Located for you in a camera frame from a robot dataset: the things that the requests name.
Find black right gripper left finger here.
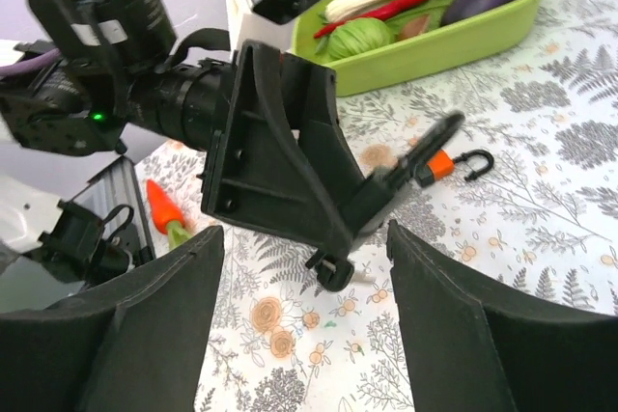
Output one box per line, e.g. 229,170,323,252
1,226,225,412

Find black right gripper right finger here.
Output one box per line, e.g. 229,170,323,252
387,221,617,412

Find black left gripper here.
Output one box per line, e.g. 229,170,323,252
201,41,389,257

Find spare black headed keys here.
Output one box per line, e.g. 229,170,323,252
305,250,376,292

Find orange black padlock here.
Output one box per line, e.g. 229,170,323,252
414,150,494,188

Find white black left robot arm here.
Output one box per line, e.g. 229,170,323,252
1,0,415,291

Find orange carrot toy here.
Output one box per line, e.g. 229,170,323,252
146,179,192,251

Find green round cabbage toy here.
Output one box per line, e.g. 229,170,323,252
326,17,395,60

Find floral patterned table mat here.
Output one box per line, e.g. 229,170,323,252
134,0,618,412

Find green plastic tray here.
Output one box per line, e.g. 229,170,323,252
291,0,541,96

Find brown kiwi toy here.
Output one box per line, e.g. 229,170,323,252
397,14,431,41

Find red chili pepper toy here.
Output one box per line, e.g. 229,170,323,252
313,0,428,40

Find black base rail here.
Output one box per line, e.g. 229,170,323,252
72,156,155,266

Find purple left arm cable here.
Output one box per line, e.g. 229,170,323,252
0,0,170,78

